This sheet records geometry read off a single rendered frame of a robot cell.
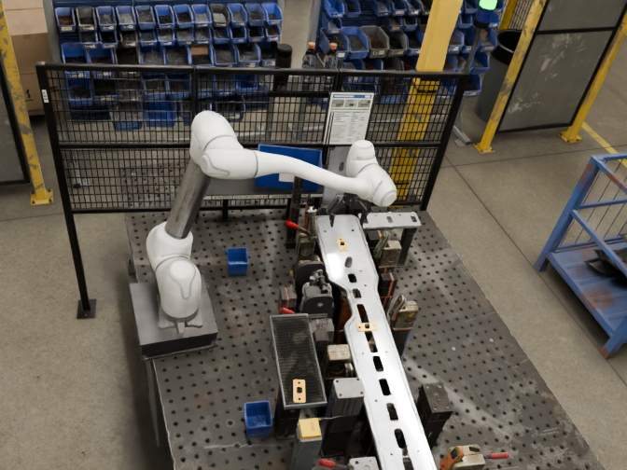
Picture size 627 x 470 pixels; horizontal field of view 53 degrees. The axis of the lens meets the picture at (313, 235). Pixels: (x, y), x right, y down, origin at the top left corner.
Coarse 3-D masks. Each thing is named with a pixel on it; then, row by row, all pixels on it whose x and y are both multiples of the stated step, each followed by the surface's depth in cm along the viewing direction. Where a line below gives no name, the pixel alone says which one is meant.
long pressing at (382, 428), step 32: (320, 224) 287; (352, 224) 290; (352, 256) 274; (352, 288) 260; (352, 320) 247; (384, 320) 250; (352, 352) 236; (384, 352) 238; (384, 416) 218; (416, 416) 220; (384, 448) 209; (416, 448) 210
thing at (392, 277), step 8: (392, 272) 271; (384, 280) 267; (392, 280) 268; (384, 288) 271; (392, 288) 272; (384, 296) 274; (392, 296) 275; (384, 304) 279; (384, 312) 283; (368, 320) 288
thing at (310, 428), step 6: (300, 420) 195; (306, 420) 195; (312, 420) 195; (300, 426) 193; (306, 426) 193; (312, 426) 194; (318, 426) 194; (300, 432) 192; (306, 432) 192; (312, 432) 192; (318, 432) 193
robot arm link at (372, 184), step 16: (272, 160) 224; (288, 160) 228; (256, 176) 223; (304, 176) 230; (320, 176) 229; (336, 176) 230; (368, 176) 232; (384, 176) 234; (352, 192) 232; (368, 192) 232; (384, 192) 231
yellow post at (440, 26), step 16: (448, 0) 270; (432, 16) 280; (448, 16) 275; (432, 32) 280; (448, 32) 281; (432, 48) 285; (432, 64) 291; (416, 80) 300; (432, 80) 297; (432, 96) 303; (400, 128) 323; (416, 128) 314; (400, 160) 327; (400, 176) 335; (400, 192) 343
